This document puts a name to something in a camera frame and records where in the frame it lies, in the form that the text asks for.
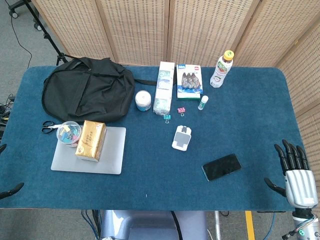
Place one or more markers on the yellow cap drink bottle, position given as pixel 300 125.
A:
pixel 220 72

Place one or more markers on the white phone stand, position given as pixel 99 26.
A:
pixel 181 138

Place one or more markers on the pink binder clip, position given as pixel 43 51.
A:
pixel 181 110

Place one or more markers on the gold tissue pack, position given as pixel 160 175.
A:
pixel 90 142

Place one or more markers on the clear tub of clips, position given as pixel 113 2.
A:
pixel 68 134

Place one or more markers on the black backpack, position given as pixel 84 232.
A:
pixel 87 88

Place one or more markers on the blue white product box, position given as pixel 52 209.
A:
pixel 188 82

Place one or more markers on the round white blue jar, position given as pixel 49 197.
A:
pixel 143 100

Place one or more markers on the small white glue stick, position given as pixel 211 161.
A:
pixel 202 102

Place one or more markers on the teal binder clip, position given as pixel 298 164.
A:
pixel 167 117

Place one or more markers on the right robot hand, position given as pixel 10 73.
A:
pixel 298 181

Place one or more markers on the black tripod stand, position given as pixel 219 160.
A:
pixel 47 32

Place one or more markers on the long white green box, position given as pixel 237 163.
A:
pixel 163 88

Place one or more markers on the black smartphone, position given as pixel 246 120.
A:
pixel 221 167

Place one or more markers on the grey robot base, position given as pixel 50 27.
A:
pixel 152 226

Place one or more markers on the blue table mat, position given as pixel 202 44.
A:
pixel 240 120

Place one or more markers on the silver laptop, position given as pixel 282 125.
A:
pixel 95 152

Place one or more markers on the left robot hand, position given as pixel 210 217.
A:
pixel 10 190

